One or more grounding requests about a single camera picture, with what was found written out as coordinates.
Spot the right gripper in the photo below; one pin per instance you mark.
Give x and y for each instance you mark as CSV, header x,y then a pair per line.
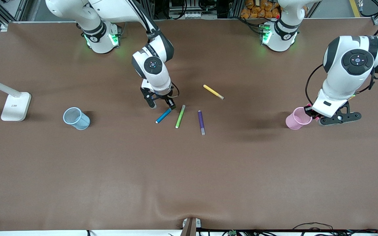
x,y
164,97

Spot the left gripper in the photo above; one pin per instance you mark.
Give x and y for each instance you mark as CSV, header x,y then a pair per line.
x,y
308,110

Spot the blue marker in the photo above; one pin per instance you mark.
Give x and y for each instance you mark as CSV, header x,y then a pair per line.
x,y
162,115

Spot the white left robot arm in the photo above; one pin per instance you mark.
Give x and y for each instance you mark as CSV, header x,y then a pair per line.
x,y
336,75

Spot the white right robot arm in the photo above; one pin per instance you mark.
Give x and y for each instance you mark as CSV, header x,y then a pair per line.
x,y
156,75

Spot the green marker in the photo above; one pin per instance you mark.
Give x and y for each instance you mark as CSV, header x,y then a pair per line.
x,y
180,116

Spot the translucent pink cup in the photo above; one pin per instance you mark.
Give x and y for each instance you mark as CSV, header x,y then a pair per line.
x,y
294,122

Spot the purple marker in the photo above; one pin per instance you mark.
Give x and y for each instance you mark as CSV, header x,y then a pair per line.
x,y
201,122

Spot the yellow marker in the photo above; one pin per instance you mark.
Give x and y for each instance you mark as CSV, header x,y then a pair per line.
x,y
212,91

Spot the brown table cover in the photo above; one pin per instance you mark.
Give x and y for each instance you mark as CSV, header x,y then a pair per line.
x,y
189,170

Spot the translucent blue cup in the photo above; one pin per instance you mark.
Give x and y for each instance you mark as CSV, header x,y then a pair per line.
x,y
80,124

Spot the small white power strip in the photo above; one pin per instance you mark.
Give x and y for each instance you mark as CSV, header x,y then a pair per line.
x,y
194,15

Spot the orange lumpy objects pile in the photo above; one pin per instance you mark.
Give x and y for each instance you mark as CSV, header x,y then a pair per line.
x,y
258,9

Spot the white lamp stand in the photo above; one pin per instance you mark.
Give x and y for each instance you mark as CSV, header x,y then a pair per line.
x,y
15,108

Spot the small green circuit board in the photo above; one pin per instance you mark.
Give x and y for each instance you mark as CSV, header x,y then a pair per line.
x,y
232,233

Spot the aluminium frame profile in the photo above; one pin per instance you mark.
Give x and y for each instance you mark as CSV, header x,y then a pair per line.
x,y
376,21
21,9

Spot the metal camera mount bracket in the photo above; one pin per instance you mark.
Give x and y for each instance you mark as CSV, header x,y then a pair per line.
x,y
190,227

